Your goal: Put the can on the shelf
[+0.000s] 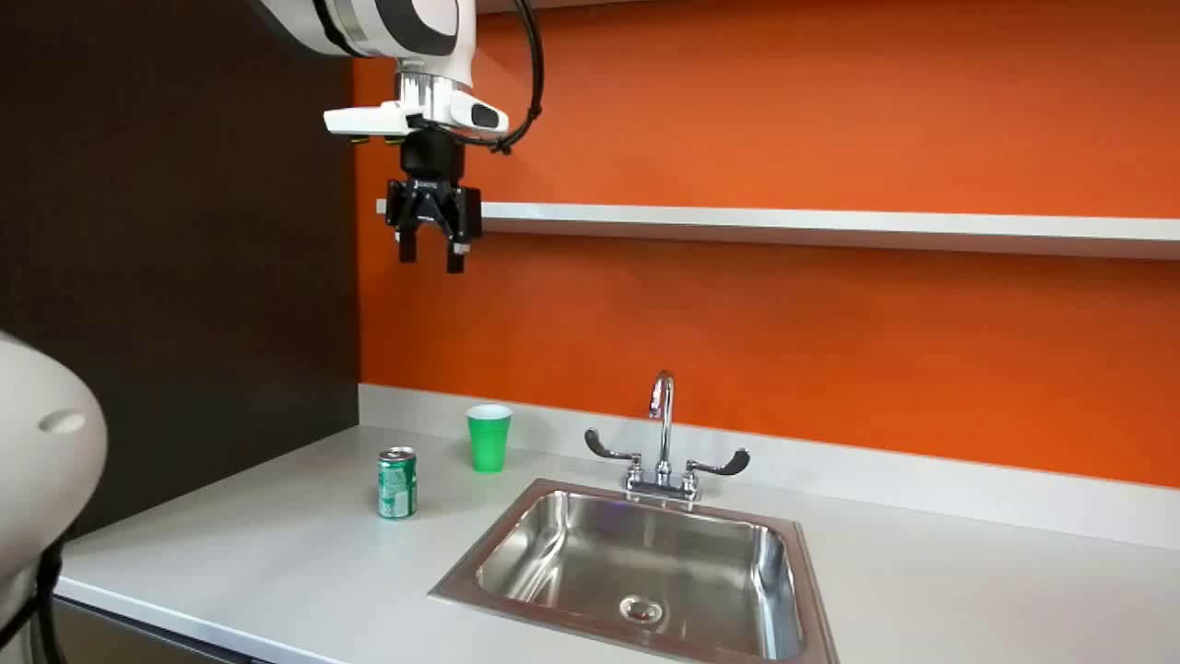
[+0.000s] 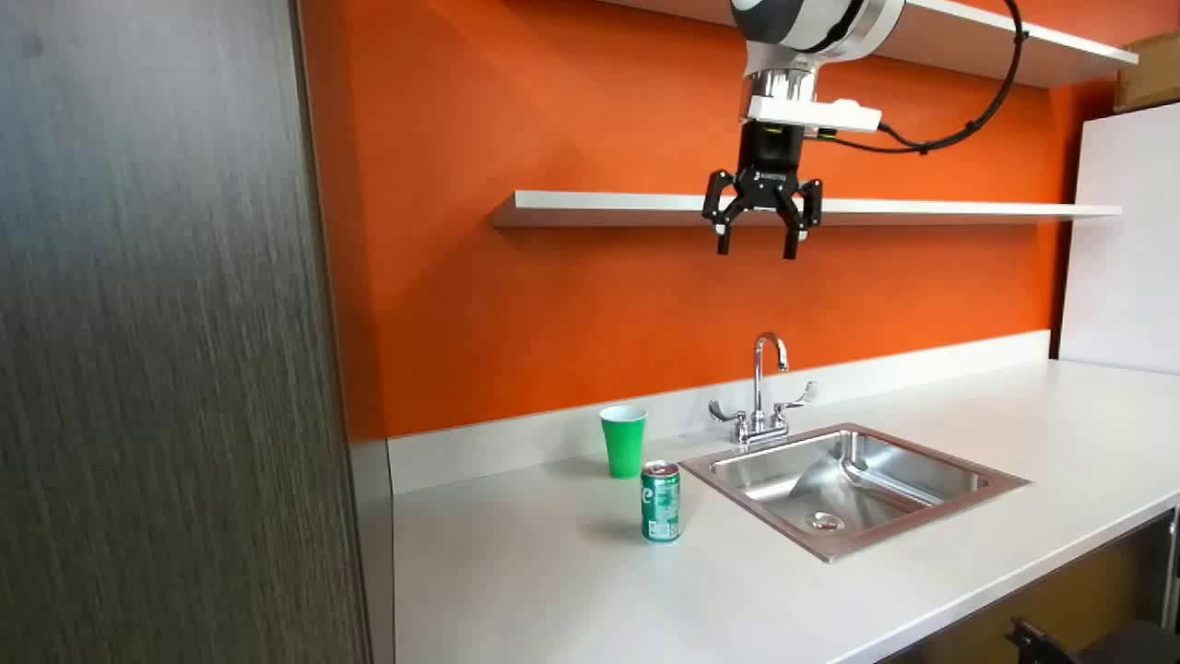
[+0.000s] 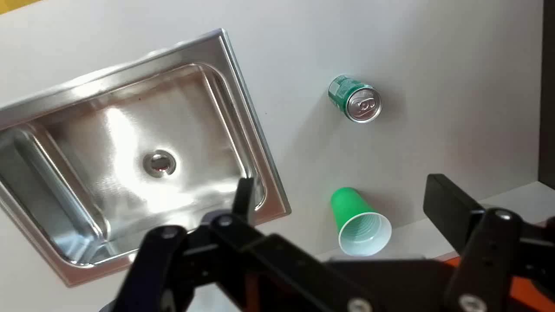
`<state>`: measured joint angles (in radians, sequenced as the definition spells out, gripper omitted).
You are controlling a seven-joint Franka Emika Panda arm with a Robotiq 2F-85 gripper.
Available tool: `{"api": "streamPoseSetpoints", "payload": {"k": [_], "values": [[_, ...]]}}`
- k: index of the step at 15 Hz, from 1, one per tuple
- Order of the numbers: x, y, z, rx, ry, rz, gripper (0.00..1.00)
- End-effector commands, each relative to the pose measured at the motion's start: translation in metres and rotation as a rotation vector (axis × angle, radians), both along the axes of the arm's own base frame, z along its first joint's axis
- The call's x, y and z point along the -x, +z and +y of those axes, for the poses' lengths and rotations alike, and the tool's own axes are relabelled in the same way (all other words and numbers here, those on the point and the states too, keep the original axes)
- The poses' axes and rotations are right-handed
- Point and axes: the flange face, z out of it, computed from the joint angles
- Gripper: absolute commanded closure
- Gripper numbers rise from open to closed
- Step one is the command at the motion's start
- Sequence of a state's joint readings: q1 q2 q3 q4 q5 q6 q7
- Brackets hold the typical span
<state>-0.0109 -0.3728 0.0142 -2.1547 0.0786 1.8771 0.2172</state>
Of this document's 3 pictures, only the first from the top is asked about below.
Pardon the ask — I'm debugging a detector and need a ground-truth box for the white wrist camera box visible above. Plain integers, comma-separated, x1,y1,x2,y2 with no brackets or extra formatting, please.
321,69,514,146

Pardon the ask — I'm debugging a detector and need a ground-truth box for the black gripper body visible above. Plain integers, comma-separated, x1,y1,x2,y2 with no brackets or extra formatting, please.
384,126,489,246

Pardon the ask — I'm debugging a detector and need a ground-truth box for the white counter backsplash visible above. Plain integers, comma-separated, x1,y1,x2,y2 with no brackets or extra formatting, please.
355,379,1180,558

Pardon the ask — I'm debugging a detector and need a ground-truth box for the green soda can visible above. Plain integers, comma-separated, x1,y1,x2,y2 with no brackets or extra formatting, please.
373,442,421,524

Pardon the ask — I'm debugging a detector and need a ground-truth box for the black base cable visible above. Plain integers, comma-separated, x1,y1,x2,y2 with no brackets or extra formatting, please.
0,545,68,664

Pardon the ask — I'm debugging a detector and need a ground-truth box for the chrome two-handle faucet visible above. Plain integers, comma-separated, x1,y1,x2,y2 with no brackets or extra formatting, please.
583,370,753,514

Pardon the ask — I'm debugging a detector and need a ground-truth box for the dark wood cabinet panel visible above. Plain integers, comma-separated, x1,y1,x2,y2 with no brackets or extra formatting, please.
0,0,366,540

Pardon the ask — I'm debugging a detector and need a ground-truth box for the stainless steel sink basin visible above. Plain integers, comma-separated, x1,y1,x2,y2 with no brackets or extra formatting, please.
427,475,845,664

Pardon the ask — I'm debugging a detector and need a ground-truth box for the white wall shelf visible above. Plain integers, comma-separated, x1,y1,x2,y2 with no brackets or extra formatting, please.
373,197,1180,266

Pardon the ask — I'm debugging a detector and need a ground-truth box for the green plastic cup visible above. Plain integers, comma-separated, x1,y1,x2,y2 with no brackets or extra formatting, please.
464,403,518,475

